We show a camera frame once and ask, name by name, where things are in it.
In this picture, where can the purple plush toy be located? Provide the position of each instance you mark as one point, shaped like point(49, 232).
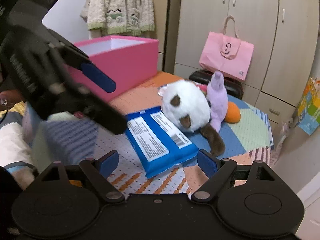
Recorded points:
point(217, 100)

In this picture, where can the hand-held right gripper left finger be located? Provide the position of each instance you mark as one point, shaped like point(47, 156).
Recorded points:
point(109, 162)

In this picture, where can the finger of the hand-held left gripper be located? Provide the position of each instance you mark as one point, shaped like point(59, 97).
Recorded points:
point(105, 116)
point(100, 78)

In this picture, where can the blue striped cloth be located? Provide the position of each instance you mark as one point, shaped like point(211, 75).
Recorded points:
point(72, 140)

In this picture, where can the orange plush toy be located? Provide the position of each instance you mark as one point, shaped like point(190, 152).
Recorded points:
point(233, 113)

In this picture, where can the cream knitted cardigan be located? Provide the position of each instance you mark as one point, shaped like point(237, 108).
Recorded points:
point(120, 7)

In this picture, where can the pink cardboard box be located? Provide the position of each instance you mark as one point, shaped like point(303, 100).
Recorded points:
point(130, 60)

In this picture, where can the beige wardrobe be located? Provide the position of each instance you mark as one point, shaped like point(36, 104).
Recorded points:
point(262, 30)

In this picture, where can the pink paper bag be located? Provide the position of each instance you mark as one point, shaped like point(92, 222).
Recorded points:
point(225, 55)

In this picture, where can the colourful patchwork blanket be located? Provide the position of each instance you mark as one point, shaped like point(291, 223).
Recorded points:
point(250, 130)

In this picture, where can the colourful gift bag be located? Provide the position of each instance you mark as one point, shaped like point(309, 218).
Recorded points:
point(308, 110)

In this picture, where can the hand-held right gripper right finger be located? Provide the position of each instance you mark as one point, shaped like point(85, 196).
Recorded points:
point(206, 163)

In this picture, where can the black case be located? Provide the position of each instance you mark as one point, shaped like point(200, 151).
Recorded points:
point(233, 86)

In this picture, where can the blue wipes packet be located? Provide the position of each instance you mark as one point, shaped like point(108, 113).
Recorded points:
point(155, 140)

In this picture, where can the white and brown plush toy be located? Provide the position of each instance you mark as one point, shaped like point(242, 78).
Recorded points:
point(190, 105)

